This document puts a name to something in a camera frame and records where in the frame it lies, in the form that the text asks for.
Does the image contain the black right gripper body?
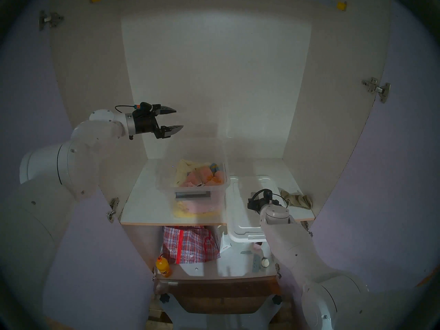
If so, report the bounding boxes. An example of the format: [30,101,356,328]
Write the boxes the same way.
[247,189,281,213]

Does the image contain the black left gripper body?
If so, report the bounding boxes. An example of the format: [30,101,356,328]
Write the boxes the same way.
[133,101,162,139]

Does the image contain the olive brown socks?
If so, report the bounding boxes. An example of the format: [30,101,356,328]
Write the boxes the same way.
[278,188,313,210]

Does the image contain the white plastic bin lid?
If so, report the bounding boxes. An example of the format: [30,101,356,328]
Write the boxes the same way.
[225,176,293,244]

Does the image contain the clear plastic storage bin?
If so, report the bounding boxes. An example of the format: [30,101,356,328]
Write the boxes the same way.
[155,139,230,219]

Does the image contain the white cabinet shelf board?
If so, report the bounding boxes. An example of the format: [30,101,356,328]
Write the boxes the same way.
[120,157,316,227]
[153,243,279,280]

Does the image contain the cream open wardrobe cabinet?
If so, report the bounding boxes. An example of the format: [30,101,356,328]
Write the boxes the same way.
[48,0,392,282]

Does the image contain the lavender cabinet door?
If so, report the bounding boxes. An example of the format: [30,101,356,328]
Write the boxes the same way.
[309,0,440,330]
[0,0,155,330]

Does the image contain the cream towel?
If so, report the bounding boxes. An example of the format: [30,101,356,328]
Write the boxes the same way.
[175,159,197,187]

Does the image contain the light pink cloth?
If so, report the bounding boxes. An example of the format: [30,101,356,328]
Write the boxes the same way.
[182,200,220,213]

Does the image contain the red plaid woven bag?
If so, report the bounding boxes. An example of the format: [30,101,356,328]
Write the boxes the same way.
[162,225,220,264]

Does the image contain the brown wooden panel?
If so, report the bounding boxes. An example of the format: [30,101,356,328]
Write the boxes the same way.
[160,281,286,314]

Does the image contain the orange bottle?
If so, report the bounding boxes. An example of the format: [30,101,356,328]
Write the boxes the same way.
[155,255,172,277]

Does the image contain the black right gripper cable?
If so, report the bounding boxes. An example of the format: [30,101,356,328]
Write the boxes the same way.
[249,188,290,210]

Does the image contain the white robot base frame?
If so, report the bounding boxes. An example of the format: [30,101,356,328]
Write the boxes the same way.
[151,298,296,330]

